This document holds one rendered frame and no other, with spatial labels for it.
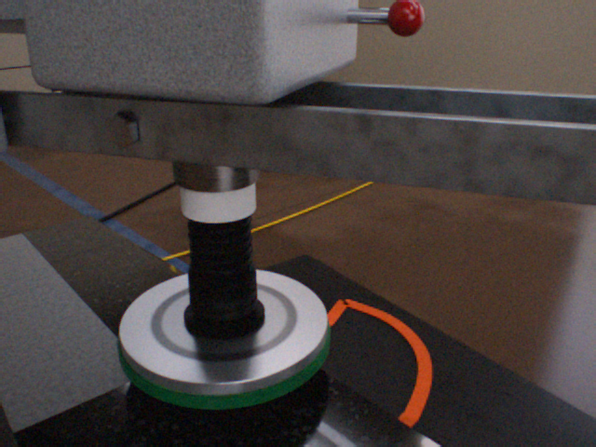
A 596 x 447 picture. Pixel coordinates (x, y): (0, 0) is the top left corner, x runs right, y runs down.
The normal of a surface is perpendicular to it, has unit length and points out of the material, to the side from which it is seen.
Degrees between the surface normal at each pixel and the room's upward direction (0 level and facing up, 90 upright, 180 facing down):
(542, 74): 90
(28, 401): 0
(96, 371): 0
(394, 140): 90
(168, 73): 90
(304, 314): 0
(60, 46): 90
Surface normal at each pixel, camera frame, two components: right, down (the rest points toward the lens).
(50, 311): 0.00, -0.91
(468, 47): -0.72, 0.27
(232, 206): 0.49, 0.36
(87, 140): -0.37, 0.37
